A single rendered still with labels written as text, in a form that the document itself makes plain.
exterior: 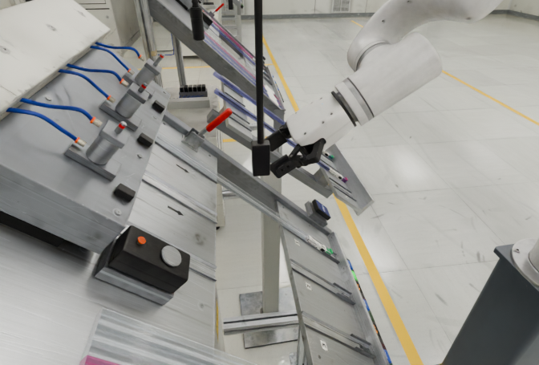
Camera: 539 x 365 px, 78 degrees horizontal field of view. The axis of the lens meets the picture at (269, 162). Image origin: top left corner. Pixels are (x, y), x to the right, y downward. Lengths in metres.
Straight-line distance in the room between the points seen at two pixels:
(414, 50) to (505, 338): 0.83
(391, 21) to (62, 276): 0.59
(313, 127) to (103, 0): 1.06
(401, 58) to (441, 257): 1.54
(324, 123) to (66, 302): 0.41
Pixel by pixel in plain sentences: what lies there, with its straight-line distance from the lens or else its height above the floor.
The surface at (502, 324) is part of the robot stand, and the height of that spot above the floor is 0.52.
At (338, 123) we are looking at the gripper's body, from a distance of 0.56.
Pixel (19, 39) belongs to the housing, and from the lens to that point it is 0.46.
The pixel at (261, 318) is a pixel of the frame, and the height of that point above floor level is 0.32.
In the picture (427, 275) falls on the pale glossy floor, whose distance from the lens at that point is 1.89.
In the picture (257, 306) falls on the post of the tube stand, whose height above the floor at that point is 0.01.
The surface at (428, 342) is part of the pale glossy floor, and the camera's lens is 1.68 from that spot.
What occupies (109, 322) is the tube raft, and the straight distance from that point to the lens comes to 0.35.
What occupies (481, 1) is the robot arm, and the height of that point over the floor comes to 1.29.
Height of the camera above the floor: 1.35
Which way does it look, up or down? 33 degrees down
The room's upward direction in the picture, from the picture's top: straight up
